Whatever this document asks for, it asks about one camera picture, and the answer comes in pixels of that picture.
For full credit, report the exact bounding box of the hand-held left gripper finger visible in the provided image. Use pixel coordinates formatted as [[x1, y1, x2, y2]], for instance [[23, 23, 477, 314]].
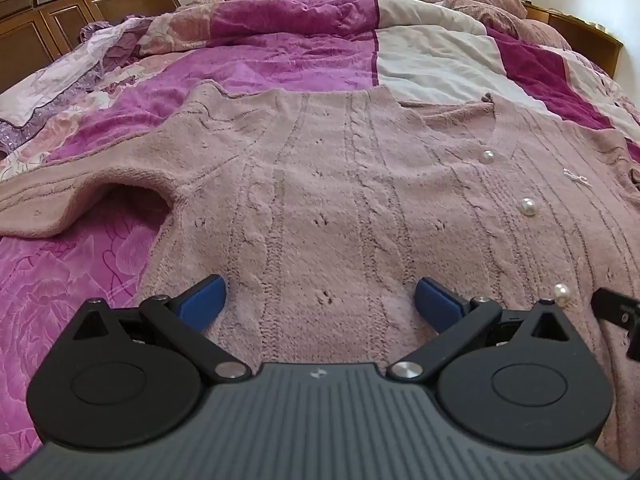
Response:
[[386, 277, 572, 382]]

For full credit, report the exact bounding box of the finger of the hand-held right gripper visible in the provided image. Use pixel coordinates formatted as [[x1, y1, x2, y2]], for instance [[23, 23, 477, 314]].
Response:
[[591, 287, 640, 361]]

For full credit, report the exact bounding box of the pink knit cardigan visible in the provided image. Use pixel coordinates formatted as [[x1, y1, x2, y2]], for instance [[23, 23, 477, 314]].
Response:
[[0, 82, 640, 466]]

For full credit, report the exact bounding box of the wooden footboard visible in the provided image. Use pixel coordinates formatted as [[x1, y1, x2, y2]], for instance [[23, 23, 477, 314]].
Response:
[[520, 0, 624, 81]]

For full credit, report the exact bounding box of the magenta floral patchwork quilt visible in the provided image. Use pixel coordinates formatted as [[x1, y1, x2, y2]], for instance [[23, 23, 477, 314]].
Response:
[[0, 0, 640, 461]]

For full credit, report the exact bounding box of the pink dotted duvet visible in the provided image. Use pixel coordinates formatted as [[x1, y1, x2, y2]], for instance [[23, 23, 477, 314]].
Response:
[[200, 0, 576, 51]]

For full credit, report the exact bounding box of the purple floral pillow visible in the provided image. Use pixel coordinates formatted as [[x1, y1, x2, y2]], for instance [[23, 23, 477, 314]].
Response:
[[0, 19, 156, 153]]

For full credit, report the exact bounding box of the wooden headboard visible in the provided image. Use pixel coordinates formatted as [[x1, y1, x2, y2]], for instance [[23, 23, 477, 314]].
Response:
[[0, 0, 178, 96]]

